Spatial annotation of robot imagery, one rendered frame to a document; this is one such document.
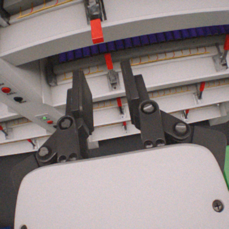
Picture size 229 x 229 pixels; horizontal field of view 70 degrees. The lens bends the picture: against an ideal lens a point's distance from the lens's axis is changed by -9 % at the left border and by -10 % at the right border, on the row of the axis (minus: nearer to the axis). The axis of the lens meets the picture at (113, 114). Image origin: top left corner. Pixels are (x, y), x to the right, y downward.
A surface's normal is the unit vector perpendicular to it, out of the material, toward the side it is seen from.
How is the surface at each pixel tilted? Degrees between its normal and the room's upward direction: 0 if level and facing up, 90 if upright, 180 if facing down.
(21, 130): 15
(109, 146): 0
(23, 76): 90
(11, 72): 90
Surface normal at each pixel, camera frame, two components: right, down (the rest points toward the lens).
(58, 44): 0.18, 0.98
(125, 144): -0.14, -0.35
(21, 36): -0.09, -0.09
